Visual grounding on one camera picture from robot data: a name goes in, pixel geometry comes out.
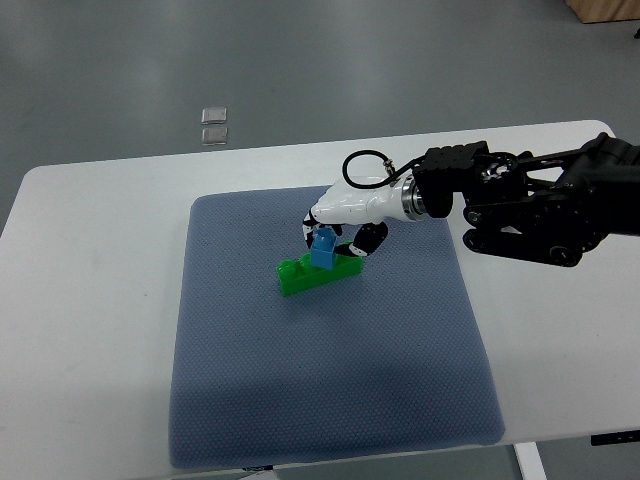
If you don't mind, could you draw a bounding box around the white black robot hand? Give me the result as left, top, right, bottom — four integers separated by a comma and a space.
302, 180, 409, 257

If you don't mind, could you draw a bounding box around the small blue block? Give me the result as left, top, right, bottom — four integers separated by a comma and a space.
310, 227, 338, 270

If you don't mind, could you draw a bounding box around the long green block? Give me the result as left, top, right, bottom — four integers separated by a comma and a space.
276, 253, 363, 297

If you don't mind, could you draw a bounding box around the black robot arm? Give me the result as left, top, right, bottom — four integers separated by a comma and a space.
407, 133, 639, 267

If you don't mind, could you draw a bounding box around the blue-grey fabric mat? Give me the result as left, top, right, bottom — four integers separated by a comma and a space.
169, 187, 505, 469

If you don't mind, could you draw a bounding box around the upper metal floor plate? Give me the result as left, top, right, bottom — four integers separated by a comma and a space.
201, 106, 227, 125

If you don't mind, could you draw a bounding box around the white table leg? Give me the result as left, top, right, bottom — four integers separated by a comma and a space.
513, 442, 547, 480

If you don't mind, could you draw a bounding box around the wooden box corner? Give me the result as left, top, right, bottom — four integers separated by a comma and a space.
565, 0, 639, 24

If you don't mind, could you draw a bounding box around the black table control box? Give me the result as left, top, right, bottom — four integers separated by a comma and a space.
590, 430, 640, 447

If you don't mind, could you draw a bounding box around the black looped cable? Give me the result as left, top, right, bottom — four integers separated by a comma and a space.
342, 149, 426, 191

